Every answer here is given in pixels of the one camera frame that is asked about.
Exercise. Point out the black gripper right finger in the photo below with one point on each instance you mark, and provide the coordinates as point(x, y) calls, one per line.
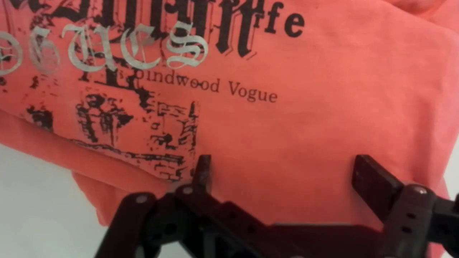
point(406, 209)

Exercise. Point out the coral printed cloth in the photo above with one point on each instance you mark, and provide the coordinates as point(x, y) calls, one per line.
point(310, 133)

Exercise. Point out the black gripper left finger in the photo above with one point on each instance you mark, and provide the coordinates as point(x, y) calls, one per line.
point(143, 215)

